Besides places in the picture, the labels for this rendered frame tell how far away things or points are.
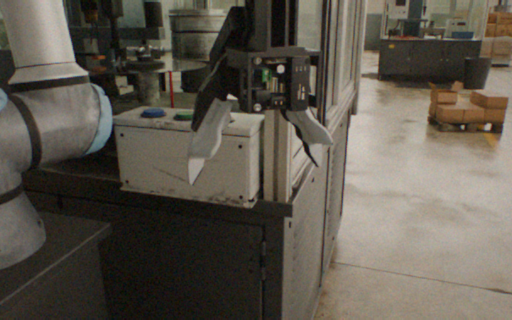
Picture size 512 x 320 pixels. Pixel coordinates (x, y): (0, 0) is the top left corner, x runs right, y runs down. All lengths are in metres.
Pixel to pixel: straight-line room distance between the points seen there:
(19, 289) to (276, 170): 0.44
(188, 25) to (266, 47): 1.48
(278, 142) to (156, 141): 0.22
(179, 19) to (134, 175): 1.12
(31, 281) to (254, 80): 0.41
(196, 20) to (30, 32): 1.18
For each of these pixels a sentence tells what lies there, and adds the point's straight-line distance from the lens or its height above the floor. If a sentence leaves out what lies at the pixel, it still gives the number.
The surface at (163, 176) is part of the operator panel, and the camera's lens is 0.80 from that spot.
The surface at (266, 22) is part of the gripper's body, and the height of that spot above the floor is 1.07.
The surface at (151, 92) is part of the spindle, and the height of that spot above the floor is 0.88.
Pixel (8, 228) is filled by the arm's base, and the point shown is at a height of 0.80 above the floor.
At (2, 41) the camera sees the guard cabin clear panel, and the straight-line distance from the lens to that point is 2.44.
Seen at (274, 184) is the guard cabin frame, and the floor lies 0.78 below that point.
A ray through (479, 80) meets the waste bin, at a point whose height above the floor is 0.15.
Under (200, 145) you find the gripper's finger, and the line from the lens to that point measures 0.41.
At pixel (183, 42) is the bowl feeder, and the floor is 0.97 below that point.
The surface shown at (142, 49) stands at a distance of 1.17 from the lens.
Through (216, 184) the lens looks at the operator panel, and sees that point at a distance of 0.76.
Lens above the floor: 1.08
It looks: 19 degrees down
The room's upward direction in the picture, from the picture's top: straight up
